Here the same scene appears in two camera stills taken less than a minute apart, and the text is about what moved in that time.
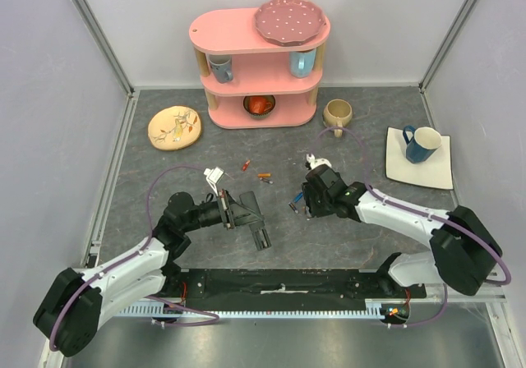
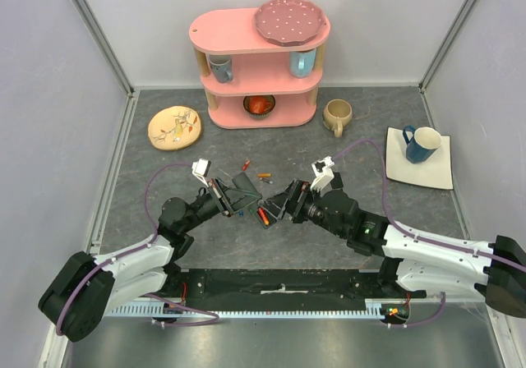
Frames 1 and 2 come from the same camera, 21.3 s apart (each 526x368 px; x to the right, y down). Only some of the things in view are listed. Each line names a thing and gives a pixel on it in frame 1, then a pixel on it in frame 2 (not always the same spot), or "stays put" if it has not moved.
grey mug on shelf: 221,66 stays put
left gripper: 233,209 → 230,200
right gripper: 309,200 → 296,200
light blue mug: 302,63 stays put
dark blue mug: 422,142 stays put
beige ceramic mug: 337,112 stays put
